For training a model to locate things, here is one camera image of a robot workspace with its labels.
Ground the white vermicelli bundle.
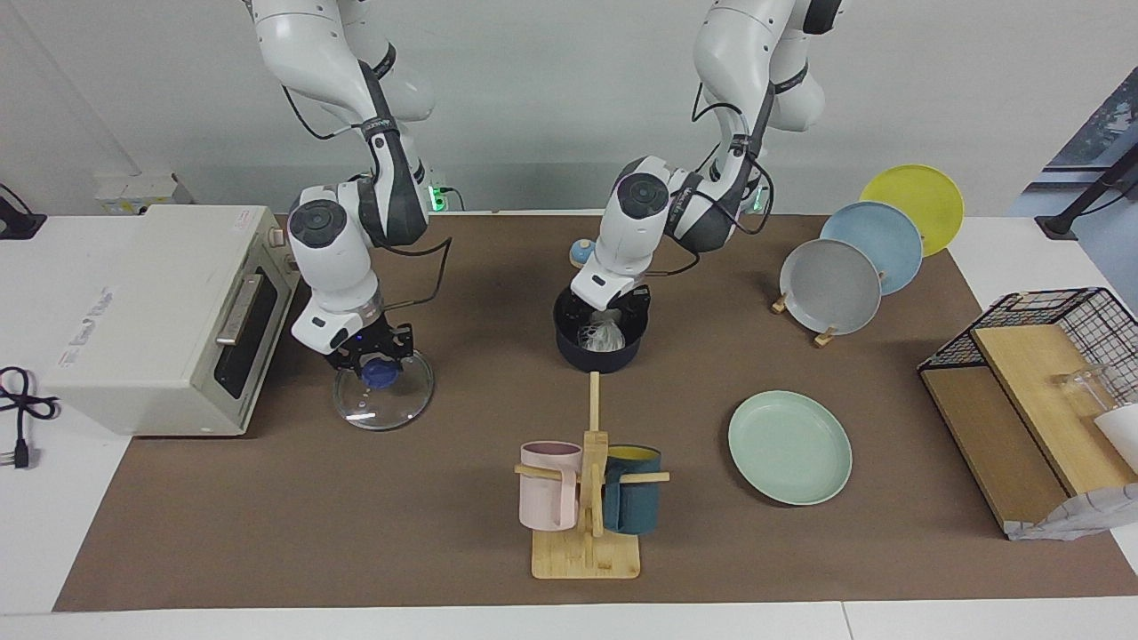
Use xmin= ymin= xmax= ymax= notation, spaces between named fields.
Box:
xmin=580 ymin=311 xmax=629 ymax=353

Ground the glass lid with blue knob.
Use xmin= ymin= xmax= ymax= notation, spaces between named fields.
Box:
xmin=333 ymin=347 xmax=436 ymax=432

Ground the wooden plate rack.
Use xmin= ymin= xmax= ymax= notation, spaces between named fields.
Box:
xmin=772 ymin=271 xmax=890 ymax=348

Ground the grey plate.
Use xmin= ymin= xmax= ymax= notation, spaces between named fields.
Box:
xmin=780 ymin=238 xmax=883 ymax=337

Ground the pale green plate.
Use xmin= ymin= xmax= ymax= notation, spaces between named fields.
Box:
xmin=728 ymin=390 xmax=854 ymax=508

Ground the light blue plate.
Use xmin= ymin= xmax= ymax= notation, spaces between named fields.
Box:
xmin=819 ymin=201 xmax=924 ymax=296

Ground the yellow plate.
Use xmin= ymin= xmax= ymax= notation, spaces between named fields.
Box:
xmin=859 ymin=164 xmax=966 ymax=259

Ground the dark blue saucepan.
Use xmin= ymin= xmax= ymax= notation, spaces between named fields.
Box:
xmin=552 ymin=286 xmax=646 ymax=373

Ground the brown table mat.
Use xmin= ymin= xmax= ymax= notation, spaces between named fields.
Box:
xmin=53 ymin=213 xmax=1138 ymax=612

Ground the pink mug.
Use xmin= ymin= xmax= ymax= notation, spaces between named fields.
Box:
xmin=519 ymin=441 xmax=584 ymax=532

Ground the dark teal mug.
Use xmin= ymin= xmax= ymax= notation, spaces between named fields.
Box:
xmin=602 ymin=444 xmax=663 ymax=536

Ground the white toaster oven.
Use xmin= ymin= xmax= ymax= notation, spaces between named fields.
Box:
xmin=40 ymin=204 xmax=303 ymax=437

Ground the wooden mug rack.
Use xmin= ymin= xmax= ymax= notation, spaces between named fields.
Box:
xmin=514 ymin=372 xmax=670 ymax=580

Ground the white socket box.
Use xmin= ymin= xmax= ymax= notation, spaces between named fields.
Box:
xmin=95 ymin=173 xmax=193 ymax=216

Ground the brown board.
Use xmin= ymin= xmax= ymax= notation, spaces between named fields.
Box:
xmin=921 ymin=366 xmax=1070 ymax=535

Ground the black clamp stand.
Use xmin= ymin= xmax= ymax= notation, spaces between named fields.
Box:
xmin=0 ymin=184 xmax=48 ymax=241
xmin=1035 ymin=147 xmax=1138 ymax=241

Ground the light wooden board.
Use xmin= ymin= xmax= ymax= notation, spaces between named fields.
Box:
xmin=971 ymin=324 xmax=1138 ymax=498

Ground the clear glass cup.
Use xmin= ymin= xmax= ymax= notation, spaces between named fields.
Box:
xmin=1054 ymin=364 xmax=1118 ymax=420

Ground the grey patterned bag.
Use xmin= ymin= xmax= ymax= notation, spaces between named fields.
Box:
xmin=1005 ymin=484 xmax=1138 ymax=542

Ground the white cup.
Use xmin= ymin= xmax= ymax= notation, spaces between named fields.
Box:
xmin=1094 ymin=404 xmax=1138 ymax=474

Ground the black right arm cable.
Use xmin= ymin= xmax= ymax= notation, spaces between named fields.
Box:
xmin=381 ymin=236 xmax=453 ymax=310

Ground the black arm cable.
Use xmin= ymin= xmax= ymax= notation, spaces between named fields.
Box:
xmin=653 ymin=84 xmax=776 ymax=276
xmin=381 ymin=236 xmax=453 ymax=310

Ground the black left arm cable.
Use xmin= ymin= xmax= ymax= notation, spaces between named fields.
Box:
xmin=653 ymin=84 xmax=776 ymax=276

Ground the black power cable with plug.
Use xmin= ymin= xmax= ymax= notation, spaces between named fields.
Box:
xmin=0 ymin=366 xmax=60 ymax=471

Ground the black wire basket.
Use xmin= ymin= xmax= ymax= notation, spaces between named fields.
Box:
xmin=918 ymin=287 xmax=1138 ymax=412

